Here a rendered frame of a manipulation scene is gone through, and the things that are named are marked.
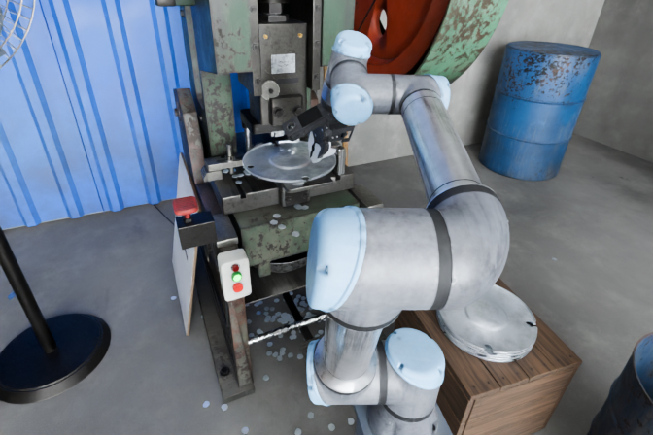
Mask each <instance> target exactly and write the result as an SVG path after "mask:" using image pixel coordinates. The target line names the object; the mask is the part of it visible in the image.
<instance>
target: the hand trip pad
mask: <svg viewBox="0 0 653 435"><path fill-rule="evenodd" d="M172 204H173V208H174V213H175V214H176V215H177V216H182V215H184V217H185V218H190V214H192V213H195V212H197V211H198V204H197V201H196V198H195V197H193V196H187V197H182V198H177V199H175V200H173V203H172Z"/></svg>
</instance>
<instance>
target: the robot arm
mask: <svg viewBox="0 0 653 435"><path fill-rule="evenodd" d="M371 49H372V44H371V41H370V40H369V38H368V37H367V36H365V35H364V34H362V33H360V32H358V31H354V30H344V31H342V32H340V33H339V34H338V35H337V36H336V39H335V42H334V45H333V46H332V52H331V56H330V60H329V64H328V67H327V71H326V77H325V82H324V85H323V89H322V96H321V100H320V101H321V103H319V104H317V105H316V106H314V107H312V108H310V109H308V110H307V111H305V112H303V113H301V114H299V115H298V116H296V117H293V118H291V119H290V120H288V121H286V122H284V123H283V129H284V131H285V134H286V136H287V137H288V139H289V140H290V141H291V142H293V141H295V140H297V139H299V138H300V137H302V136H304V135H306V134H308V150H309V157H310V158H311V160H312V162H313V163H316V162H319V161H320V160H321V159H322V158H325V157H327V156H330V155H333V154H334V153H335V152H336V149H333V148H331V147H330V146H331V142H332V141H333V142H336V141H341V140H342V141H341V143H344V142H349V141H350V139H351V136H352V134H353V131H354V129H355V125H358V124H359V123H364V122H365V121H367V120H368V119H369V118H370V116H371V114H380V115H401V116H402V118H403V122H404V125H405V128H406V132H407V135H408V138H409V142H410V145H411V148H412V151H413V154H414V157H415V161H416V164H417V167H418V171H419V174H420V177H421V181H422V184H423V187H424V191H425V194H426V196H427V200H428V204H427V207H426V208H425V209H424V208H358V207H356V206H345V207H343V208H327V209H323V210H321V211H320V212H318V213H317V215H316V216H315V218H314V221H313V224H312V228H311V233H310V239H309V249H308V254H307V266H306V297H307V301H308V304H309V306H310V307H311V308H313V309H316V310H321V311H323V312H325V313H326V327H325V336H324V337H323V338H322V339H318V340H313V341H311V342H310V343H309V345H308V349H307V360H306V373H307V384H308V394H309V397H310V400H311V401H312V402H313V403H314V404H317V405H324V406H330V405H368V408H367V420H368V424H369V427H370V429H371V431H372V433H373V435H436V431H437V427H438V415H437V411H436V407H435V402H436V399H437V395H438V392H439V389H440V386H441V384H442V383H443V380H444V369H445V359H444V355H443V352H442V350H441V348H440V347H439V346H438V345H437V344H436V343H435V341H434V340H433V339H431V338H430V337H429V336H428V335H427V334H425V333H424V332H422V331H419V330H417V329H413V328H399V329H397V330H395V331H394V332H393V333H391V334H390V335H389V336H388V338H387V339H386V340H378V339H379V337H380V334H381V331H382V329H383V328H385V327H387V326H389V325H390V324H391V323H393V322H394V321H395V320H396V319H397V317H398V316H399V315H400V313H401V311H402V310H455V309H459V308H462V307H465V306H467V305H469V304H471V303H473V302H475V301H477V300H478V299H479V298H481V297H482V296H483V295H485V294H486V293H487V292H488V291H489V290H490V289H491V288H492V287H493V285H494V284H495V283H496V281H497V280H498V278H499V276H500V274H501V272H502V270H503V268H504V265H505V262H506V259H507V256H508V251H509V225H508V221H507V217H506V213H505V211H504V209H503V207H502V205H501V203H500V201H499V199H498V196H497V195H496V193H495V192H494V191H493V190H492V189H490V188H489V187H487V186H485V185H483V184H482V183H481V181H480V179H479V177H478V175H477V173H476V171H475V169H474V167H473V165H472V162H471V160H470V158H469V156H468V154H467V152H466V150H465V148H464V145H463V143H462V141H461V139H460V136H459V134H458V132H457V130H456V128H455V126H454V124H453V122H452V120H451V119H450V117H449V115H448V113H447V108H448V105H449V101H450V88H449V86H450V84H449V82H448V80H447V79H446V78H445V77H443V76H434V75H431V74H424V75H401V74H368V72H367V60H368V58H369V57H370V52H371ZM347 125H351V126H347ZM348 131H351V134H350V136H349V138H345V136H347V134H348V133H347V132H348Z"/></svg>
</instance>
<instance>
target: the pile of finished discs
mask: <svg viewBox="0 0 653 435"><path fill-rule="evenodd" d="M436 316H437V320H438V323H439V325H440V327H441V329H442V331H443V332H444V331H445V332H446V333H444V334H445V335H446V336H447V337H448V339H449V340H450V341H451V342H452V343H454V344H455V345H456V346H457V347H459V348H460V349H461V350H463V351H465V352H467V353H469V354H471V355H473V356H475V357H478V358H481V359H484V360H488V361H493V362H512V361H515V360H514V359H516V360H518V359H521V358H523V357H524V356H526V355H527V354H528V353H529V352H530V351H531V349H532V347H533V344H534V342H535V340H536V337H537V327H536V326H535V325H536V320H535V317H534V315H533V313H532V311H531V310H530V309H529V307H528V306H527V305H526V304H525V303H524V302H523V301H522V300H521V299H520V298H518V297H517V296H516V295H514V294H513V293H511V292H510V291H508V290H506V289H504V288H502V287H500V286H498V285H495V284H494V285H493V287H492V288H491V289H490V290H489V291H488V292H487V293H486V294H485V295H483V296H482V297H481V298H479V299H478V300H477V301H475V302H473V303H471V304H469V305H467V306H465V307H462V308H459V309H455V310H436Z"/></svg>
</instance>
